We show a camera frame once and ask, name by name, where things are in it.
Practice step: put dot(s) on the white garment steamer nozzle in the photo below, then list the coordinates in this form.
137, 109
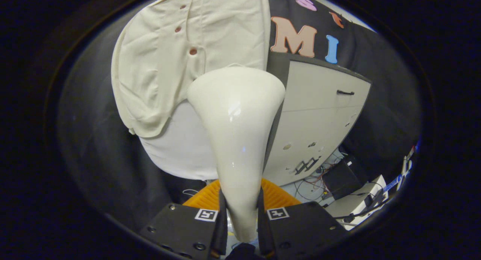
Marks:
236, 139

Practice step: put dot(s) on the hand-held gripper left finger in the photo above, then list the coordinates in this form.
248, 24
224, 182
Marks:
184, 230

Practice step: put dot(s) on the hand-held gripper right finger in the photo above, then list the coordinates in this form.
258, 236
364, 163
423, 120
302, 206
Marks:
297, 230

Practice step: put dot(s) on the grey cabinet with dark top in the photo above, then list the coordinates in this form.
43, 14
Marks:
319, 113

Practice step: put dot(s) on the blue and white stick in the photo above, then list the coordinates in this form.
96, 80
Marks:
394, 184

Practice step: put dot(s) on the cream button shirt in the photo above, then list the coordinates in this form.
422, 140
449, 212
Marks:
158, 64

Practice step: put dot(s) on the black box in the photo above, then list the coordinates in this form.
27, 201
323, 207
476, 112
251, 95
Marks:
340, 177

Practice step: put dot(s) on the white box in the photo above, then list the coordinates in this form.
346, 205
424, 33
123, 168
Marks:
353, 206

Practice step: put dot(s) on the white plastic part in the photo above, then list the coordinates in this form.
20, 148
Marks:
407, 165

